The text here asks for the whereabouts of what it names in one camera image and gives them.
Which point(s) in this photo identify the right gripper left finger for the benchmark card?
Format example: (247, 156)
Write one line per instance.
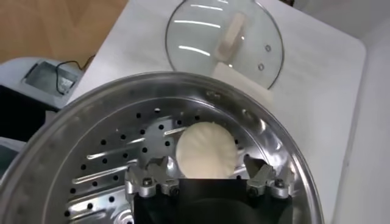
(146, 184)

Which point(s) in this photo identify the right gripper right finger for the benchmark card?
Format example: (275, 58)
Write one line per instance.
(278, 184)

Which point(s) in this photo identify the white steamed baozi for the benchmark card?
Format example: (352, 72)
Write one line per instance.
(207, 149)

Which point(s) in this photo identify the round glass pot lid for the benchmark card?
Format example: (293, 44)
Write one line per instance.
(198, 36)

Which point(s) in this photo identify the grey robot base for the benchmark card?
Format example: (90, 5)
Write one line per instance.
(18, 73)

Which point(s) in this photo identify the perforated steel steamer basket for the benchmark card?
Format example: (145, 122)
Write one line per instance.
(91, 121)

